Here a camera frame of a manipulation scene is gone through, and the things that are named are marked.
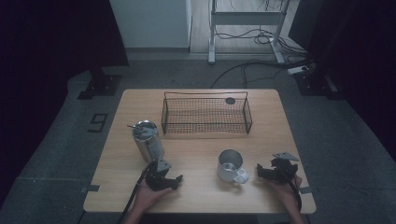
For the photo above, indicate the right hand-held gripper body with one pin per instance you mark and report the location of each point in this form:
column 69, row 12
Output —
column 283, row 172

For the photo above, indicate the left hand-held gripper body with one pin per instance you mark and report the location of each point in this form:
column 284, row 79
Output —
column 155, row 179

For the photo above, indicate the steel tumbler with lid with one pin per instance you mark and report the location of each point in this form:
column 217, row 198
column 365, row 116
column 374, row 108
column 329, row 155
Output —
column 149, row 146

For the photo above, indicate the white mug with steel inside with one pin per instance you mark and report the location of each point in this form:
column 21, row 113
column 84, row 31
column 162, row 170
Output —
column 225, row 175

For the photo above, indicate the person's left hand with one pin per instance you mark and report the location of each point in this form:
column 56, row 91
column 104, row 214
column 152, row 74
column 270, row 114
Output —
column 146, row 197

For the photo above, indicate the person's right hand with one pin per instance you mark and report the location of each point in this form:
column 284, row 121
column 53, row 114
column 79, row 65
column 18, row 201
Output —
column 291, row 193

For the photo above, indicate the grey tape piece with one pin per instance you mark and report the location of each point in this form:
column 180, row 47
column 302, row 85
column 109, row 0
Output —
column 306, row 190
column 91, row 188

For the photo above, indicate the black round table grommet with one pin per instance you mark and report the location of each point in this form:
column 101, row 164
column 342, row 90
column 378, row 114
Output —
column 230, row 100

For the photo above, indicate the black stand base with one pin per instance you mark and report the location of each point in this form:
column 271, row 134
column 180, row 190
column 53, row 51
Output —
column 316, row 85
column 101, row 85

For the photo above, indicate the white power strip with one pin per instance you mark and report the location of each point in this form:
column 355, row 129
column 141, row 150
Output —
column 297, row 70

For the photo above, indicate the dark curtain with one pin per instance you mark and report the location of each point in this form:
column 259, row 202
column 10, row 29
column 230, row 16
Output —
column 46, row 62
column 358, row 56

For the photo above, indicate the white cabinet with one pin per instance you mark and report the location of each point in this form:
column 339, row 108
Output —
column 149, row 21

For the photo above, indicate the white desk frame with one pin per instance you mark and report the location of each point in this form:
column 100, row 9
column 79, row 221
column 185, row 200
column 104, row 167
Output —
column 246, row 18

